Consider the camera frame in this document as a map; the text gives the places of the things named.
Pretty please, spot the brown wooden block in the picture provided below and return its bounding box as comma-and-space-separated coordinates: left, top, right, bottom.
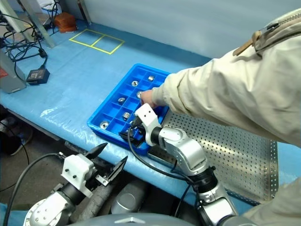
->
54, 12, 78, 33

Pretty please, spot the grey robot torso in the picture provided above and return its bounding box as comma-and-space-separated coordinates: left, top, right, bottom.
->
77, 212, 200, 226

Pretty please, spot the rough grey wrapped pipe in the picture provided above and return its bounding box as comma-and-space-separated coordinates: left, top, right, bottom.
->
68, 181, 114, 224

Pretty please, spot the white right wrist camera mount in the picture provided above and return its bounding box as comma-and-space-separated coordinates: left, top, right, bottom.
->
134, 103, 163, 145

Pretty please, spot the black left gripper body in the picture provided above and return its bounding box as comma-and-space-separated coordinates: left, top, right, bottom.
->
82, 158, 114, 192

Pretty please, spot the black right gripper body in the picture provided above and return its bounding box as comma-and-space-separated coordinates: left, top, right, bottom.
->
119, 119, 148, 148

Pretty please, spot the black power adapter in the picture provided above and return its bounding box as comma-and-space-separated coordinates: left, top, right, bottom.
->
25, 68, 51, 86

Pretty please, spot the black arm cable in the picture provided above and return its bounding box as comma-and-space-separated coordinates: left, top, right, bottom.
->
127, 126, 198, 217
2, 152, 65, 226

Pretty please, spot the thin black adapter cable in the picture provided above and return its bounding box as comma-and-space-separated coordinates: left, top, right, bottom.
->
4, 43, 48, 70

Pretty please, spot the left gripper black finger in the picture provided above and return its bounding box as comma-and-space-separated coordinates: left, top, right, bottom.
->
108, 155, 129, 183
85, 142, 108, 163

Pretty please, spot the grey rounded cylinder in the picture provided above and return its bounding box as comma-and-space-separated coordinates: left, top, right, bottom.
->
110, 185, 147, 214

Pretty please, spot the aluminium frame post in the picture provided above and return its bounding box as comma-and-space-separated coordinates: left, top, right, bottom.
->
77, 0, 93, 26
22, 0, 56, 49

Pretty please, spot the grey metal device box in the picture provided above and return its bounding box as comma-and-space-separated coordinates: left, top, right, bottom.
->
0, 50, 27, 94

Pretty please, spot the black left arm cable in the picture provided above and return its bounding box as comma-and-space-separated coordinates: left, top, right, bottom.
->
2, 152, 65, 226

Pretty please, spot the person's beige jacket torso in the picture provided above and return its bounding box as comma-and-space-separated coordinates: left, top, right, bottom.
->
234, 8, 301, 226

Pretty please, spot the person's bare hand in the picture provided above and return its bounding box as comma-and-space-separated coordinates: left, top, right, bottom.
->
140, 90, 158, 109

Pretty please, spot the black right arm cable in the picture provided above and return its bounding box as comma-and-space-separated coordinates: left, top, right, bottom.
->
127, 126, 198, 217

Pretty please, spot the perforated metal tray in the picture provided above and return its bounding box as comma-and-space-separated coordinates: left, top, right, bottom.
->
147, 109, 280, 206

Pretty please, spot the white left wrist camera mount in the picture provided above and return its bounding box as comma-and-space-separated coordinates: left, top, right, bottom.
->
60, 154, 97, 198

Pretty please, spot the blue compartment tray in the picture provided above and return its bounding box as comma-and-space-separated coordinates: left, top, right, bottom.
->
87, 63, 173, 156

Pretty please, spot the person's beige sleeved arm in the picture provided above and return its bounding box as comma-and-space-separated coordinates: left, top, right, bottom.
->
151, 47, 301, 145

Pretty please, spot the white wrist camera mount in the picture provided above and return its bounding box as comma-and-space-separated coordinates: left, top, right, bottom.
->
60, 154, 97, 198
134, 103, 163, 145

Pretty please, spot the dark shoe with pale sole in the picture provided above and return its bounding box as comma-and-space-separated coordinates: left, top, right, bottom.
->
10, 128, 33, 156

